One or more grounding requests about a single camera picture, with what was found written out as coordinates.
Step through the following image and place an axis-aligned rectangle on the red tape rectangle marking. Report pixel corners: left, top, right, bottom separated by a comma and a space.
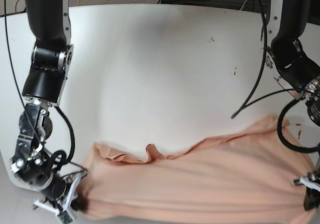
289, 123, 303, 140

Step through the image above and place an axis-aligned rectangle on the peach t-shirt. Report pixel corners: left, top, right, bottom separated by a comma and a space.
77, 116, 317, 223

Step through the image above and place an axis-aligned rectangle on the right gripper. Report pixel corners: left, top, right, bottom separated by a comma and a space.
33, 172, 88, 215

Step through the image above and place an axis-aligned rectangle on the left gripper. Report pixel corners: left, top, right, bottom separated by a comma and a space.
292, 169, 320, 211

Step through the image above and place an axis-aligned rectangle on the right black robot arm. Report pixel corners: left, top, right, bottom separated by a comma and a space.
10, 0, 87, 223

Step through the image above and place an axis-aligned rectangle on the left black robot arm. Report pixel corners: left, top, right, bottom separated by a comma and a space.
232, 0, 320, 154

